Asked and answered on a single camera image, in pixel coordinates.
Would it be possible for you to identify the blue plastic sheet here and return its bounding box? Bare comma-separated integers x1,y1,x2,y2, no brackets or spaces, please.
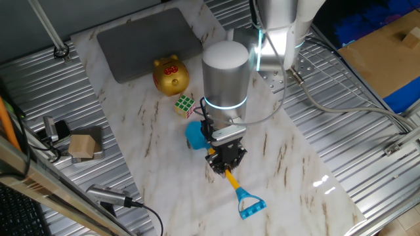
383,84,420,114

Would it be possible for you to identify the golden piggy bank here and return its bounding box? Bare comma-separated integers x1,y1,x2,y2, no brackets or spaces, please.
152,54,190,97

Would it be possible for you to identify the aluminium frame bar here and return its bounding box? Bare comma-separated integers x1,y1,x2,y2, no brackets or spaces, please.
0,136,132,236

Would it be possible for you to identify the blue yellow toy shovel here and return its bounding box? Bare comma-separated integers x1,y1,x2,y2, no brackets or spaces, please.
184,120,267,220

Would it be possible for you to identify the thick grey base cable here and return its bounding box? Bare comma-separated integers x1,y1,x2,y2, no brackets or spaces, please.
285,64,417,132

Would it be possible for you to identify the small metal corner bracket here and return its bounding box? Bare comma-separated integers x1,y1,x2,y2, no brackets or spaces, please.
383,142,403,157

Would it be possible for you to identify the light wooden cube block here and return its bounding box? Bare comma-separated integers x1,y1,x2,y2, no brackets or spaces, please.
68,134,96,159

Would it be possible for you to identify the green white rubik's cube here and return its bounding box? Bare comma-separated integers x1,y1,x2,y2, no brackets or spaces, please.
174,94,197,119

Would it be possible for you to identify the orange pole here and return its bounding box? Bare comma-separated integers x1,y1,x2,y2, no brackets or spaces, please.
0,96,22,151

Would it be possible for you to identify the brown cardboard box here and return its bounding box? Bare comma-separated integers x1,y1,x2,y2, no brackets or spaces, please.
337,9,420,99

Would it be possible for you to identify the white marble pattern board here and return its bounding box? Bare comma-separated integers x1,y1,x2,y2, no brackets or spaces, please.
70,0,367,236

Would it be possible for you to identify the silver ridged camera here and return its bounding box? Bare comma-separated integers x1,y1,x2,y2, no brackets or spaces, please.
85,184,133,208

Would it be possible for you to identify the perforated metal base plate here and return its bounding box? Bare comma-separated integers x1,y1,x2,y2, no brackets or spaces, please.
259,45,316,94

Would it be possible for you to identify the small silver camera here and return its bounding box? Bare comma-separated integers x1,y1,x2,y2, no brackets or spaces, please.
43,115,59,142

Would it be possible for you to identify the small wooden block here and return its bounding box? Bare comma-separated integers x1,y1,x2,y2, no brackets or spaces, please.
402,26,420,50

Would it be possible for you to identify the slanted aluminium pole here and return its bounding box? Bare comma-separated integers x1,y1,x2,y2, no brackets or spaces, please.
28,0,72,63

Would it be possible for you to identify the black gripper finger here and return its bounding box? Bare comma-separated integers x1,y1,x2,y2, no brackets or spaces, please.
228,149,248,172
205,153,228,177

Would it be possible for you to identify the black keyboard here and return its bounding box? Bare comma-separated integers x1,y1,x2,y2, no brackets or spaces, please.
0,183,52,236

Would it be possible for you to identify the grey fabric laptop sleeve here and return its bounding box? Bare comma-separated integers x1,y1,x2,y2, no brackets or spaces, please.
96,7,203,84

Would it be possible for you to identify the black camera cable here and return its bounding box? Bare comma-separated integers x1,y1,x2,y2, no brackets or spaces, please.
131,200,164,236

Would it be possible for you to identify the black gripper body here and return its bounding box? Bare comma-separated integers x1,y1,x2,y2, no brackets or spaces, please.
215,141,246,164

